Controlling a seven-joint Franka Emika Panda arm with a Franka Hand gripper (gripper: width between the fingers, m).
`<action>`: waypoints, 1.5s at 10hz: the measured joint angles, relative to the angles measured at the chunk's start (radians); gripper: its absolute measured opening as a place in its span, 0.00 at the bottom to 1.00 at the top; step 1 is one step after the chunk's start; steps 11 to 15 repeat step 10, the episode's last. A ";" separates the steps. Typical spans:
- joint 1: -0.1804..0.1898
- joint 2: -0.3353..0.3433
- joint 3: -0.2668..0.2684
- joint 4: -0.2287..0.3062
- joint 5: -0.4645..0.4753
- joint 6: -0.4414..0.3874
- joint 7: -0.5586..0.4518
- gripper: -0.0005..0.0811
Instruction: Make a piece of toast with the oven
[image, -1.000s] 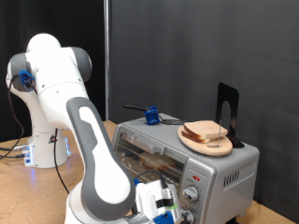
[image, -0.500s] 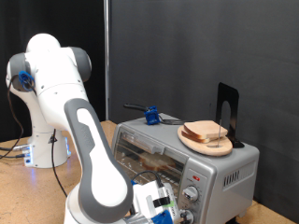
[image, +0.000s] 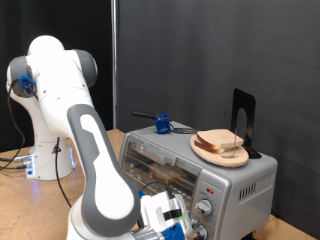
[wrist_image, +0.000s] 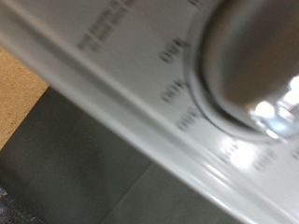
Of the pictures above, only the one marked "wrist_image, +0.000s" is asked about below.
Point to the silver oven knob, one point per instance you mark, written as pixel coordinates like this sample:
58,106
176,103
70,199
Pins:
249,56

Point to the silver toaster oven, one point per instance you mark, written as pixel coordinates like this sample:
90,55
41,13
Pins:
124,77

